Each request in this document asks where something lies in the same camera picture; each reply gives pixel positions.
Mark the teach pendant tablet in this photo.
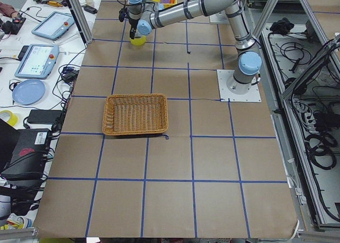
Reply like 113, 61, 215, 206
14, 44, 60, 80
31, 11, 75, 41

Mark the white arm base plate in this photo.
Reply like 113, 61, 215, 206
217, 70, 261, 102

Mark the lower teach pendant tablet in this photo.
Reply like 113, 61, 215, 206
14, 44, 60, 80

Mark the yellow tape roll on desk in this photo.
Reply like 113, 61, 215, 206
0, 110, 18, 127

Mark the blue plate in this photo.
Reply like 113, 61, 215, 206
12, 79, 46, 105

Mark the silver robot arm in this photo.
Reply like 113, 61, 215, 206
120, 0, 262, 85

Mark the aluminium frame post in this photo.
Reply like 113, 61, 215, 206
65, 0, 92, 44

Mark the yellow tape roll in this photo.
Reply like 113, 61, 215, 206
130, 36, 146, 46
0, 110, 18, 127

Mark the black computer box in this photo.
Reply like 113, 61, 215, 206
1, 128, 52, 175

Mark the upper teach pendant tablet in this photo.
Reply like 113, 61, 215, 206
31, 11, 75, 41

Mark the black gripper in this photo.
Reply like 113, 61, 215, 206
129, 19, 138, 39

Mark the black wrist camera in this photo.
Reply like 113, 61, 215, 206
118, 8, 127, 22

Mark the black power adapter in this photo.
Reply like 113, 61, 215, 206
27, 109, 62, 125

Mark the brown wicker basket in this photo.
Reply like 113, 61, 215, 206
102, 93, 168, 136

